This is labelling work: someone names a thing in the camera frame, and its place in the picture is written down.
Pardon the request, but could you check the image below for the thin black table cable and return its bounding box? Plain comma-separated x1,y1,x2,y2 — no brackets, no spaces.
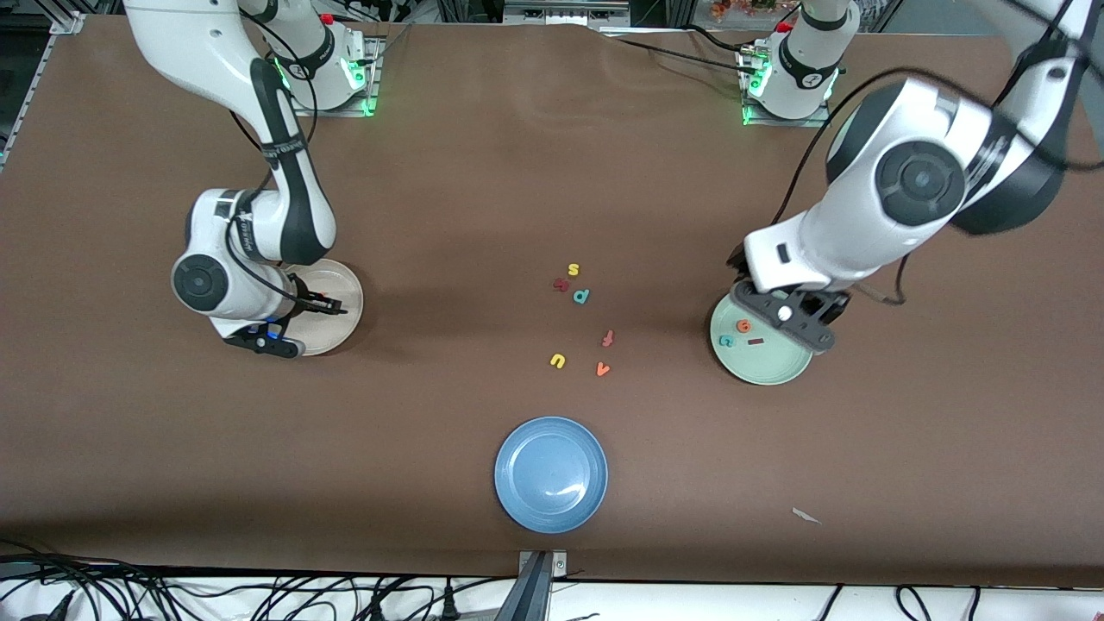
604,26,760,74

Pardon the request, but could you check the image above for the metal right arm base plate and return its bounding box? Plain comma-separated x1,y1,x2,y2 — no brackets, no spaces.
287,34,382,117

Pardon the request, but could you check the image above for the orange floral object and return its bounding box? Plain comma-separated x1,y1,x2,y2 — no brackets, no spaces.
712,0,799,20

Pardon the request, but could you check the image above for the light green plate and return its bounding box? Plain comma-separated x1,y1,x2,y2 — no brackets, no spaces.
710,292,815,386

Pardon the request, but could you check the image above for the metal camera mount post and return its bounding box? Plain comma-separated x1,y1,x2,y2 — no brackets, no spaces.
496,550,570,621

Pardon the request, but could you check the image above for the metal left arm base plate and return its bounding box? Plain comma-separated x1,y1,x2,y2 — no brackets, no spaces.
740,43,833,129

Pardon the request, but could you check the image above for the brown table cover sheet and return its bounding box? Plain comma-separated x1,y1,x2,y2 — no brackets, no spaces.
0,16,1104,587

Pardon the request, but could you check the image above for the aluminium frame rail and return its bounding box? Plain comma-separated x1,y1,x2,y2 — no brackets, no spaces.
505,0,630,25

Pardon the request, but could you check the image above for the blue plate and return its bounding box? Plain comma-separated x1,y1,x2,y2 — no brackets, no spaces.
494,417,609,534

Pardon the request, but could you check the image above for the beige brown plate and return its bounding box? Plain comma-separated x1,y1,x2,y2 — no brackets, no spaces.
289,259,365,357

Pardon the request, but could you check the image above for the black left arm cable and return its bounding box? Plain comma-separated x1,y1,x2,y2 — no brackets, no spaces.
772,0,1104,307

